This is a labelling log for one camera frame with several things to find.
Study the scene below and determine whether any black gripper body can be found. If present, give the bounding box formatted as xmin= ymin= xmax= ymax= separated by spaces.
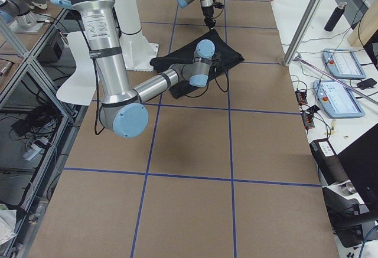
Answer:
xmin=201 ymin=5 xmax=214 ymax=19

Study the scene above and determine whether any black printed t-shirt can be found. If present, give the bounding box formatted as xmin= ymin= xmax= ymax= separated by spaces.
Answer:
xmin=150 ymin=30 xmax=244 ymax=99

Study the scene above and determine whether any black water bottle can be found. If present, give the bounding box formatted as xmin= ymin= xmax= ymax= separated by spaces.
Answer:
xmin=324 ymin=1 xmax=348 ymax=32

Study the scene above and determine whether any left teach pendant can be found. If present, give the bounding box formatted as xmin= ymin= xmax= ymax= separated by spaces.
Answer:
xmin=322 ymin=48 xmax=366 ymax=79

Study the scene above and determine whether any teach pendant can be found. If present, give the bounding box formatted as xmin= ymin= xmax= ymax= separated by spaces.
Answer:
xmin=313 ymin=80 xmax=365 ymax=119
xmin=322 ymin=48 xmax=366 ymax=79

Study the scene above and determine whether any white plastic chair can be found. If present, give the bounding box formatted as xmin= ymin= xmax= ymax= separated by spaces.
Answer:
xmin=56 ymin=31 xmax=96 ymax=106

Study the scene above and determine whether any brown table mat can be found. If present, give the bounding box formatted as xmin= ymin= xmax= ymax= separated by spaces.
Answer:
xmin=28 ymin=0 xmax=338 ymax=257

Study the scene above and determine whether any right teach pendant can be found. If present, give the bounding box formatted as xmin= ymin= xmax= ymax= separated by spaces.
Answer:
xmin=313 ymin=80 xmax=365 ymax=119

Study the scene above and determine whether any black monitor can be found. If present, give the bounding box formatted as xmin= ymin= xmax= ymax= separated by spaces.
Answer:
xmin=338 ymin=125 xmax=378 ymax=204

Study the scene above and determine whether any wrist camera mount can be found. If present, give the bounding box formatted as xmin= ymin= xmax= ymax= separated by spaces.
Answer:
xmin=210 ymin=53 xmax=223 ymax=74
xmin=213 ymin=0 xmax=224 ymax=9

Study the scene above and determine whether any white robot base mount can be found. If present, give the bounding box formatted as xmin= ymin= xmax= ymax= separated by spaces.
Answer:
xmin=115 ymin=0 xmax=159 ymax=72

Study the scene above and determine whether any aluminium frame post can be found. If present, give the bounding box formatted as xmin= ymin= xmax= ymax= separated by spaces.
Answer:
xmin=283 ymin=0 xmax=322 ymax=67

